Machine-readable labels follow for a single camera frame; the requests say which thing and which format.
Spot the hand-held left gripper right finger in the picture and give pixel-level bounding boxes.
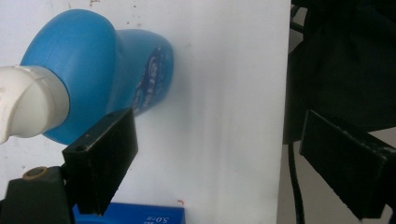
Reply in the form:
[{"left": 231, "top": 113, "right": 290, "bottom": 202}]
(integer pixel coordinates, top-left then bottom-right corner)
[{"left": 299, "top": 108, "right": 396, "bottom": 221}]

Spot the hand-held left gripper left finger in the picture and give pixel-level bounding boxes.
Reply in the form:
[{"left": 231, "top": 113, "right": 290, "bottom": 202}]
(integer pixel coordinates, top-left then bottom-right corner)
[{"left": 62, "top": 107, "right": 139, "bottom": 217}]

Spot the blue spray bottle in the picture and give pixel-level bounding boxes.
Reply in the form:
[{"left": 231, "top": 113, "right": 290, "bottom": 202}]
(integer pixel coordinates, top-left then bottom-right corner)
[{"left": 0, "top": 8, "right": 175, "bottom": 146}]

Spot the blue box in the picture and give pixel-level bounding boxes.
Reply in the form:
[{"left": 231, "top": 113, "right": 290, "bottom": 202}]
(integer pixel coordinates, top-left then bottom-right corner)
[{"left": 72, "top": 202, "right": 187, "bottom": 224}]

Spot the dark cloth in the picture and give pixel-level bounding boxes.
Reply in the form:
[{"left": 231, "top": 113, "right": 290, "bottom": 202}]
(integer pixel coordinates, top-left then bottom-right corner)
[{"left": 282, "top": 0, "right": 396, "bottom": 146}]

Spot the black cable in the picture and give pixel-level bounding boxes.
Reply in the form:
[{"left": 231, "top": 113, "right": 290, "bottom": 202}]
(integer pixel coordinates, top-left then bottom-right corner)
[{"left": 287, "top": 143, "right": 306, "bottom": 224}]

